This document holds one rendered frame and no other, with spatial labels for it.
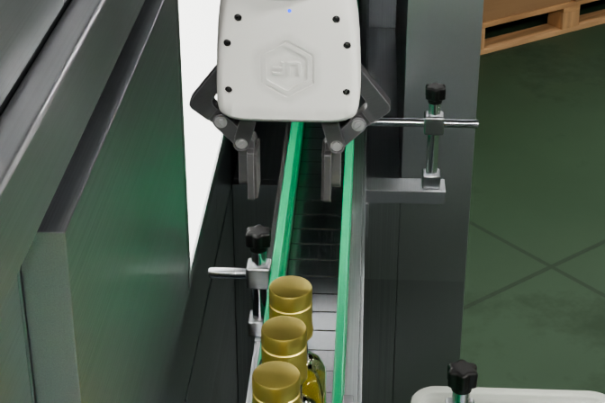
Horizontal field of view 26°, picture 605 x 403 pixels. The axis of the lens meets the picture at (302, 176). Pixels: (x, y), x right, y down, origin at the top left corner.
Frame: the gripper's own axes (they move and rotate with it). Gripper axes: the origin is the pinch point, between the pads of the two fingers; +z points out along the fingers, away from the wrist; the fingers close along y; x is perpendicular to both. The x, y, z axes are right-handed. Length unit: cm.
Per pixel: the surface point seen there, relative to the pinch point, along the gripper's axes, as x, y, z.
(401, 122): 75, 10, 31
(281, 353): -7.4, -0.2, 11.3
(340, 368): 16.8, 3.6, 29.8
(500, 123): 318, 49, 143
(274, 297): -1.2, -1.2, 10.4
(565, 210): 258, 64, 143
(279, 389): -13.1, 0.1, 10.3
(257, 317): 34, -6, 36
